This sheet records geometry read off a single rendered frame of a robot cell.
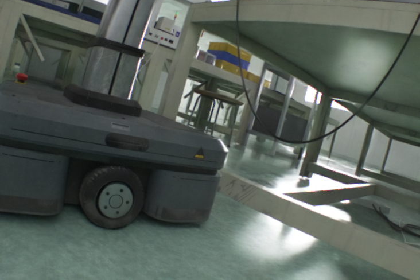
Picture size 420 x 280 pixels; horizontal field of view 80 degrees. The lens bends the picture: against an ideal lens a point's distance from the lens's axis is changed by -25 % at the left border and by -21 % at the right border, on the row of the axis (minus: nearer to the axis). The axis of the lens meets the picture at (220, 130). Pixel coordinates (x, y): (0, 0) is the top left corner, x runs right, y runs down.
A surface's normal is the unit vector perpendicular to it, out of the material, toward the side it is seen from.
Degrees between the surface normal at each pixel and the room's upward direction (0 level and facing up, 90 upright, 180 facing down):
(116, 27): 90
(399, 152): 90
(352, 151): 90
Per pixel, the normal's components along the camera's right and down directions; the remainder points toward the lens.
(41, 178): 0.62, 0.22
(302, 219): -0.68, -0.14
